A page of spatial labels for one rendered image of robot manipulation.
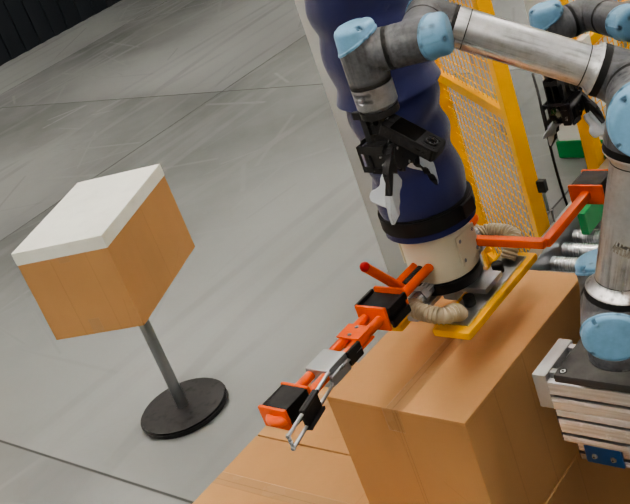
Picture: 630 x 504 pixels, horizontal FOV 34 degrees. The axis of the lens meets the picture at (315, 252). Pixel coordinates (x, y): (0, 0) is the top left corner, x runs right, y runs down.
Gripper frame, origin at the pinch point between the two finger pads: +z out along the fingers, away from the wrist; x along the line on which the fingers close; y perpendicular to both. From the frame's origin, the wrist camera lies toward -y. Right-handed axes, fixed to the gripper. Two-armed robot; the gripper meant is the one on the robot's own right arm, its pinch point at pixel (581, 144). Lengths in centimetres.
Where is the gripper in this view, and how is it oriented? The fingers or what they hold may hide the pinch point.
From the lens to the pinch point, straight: 251.8
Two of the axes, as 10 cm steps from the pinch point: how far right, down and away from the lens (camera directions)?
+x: 7.5, 0.5, -6.6
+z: 3.2, 8.4, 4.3
